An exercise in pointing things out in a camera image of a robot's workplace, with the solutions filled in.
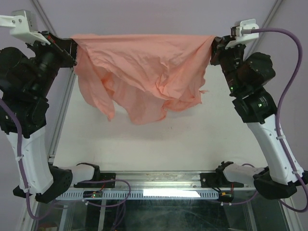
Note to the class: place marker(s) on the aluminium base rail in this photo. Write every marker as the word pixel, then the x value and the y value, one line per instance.
pixel 168 179

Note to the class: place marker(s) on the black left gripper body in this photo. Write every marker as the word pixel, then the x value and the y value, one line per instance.
pixel 56 52

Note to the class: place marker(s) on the white slotted cable duct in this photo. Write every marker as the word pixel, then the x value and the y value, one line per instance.
pixel 149 194

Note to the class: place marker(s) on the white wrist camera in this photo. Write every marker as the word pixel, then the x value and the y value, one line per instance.
pixel 23 26
pixel 241 33

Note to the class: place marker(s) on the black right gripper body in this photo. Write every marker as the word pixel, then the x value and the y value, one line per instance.
pixel 229 58

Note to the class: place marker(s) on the peach pink zip jacket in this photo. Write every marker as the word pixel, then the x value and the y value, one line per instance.
pixel 147 75

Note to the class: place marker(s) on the aluminium enclosure frame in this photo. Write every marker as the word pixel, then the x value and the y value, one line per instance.
pixel 199 138

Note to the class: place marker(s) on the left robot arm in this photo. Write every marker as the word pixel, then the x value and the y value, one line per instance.
pixel 25 83

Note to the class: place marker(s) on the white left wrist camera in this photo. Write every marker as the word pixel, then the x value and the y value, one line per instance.
pixel 23 26

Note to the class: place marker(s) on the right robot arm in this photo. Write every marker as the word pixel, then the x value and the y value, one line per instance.
pixel 255 106

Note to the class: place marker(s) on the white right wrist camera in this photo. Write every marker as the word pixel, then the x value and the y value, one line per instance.
pixel 241 33

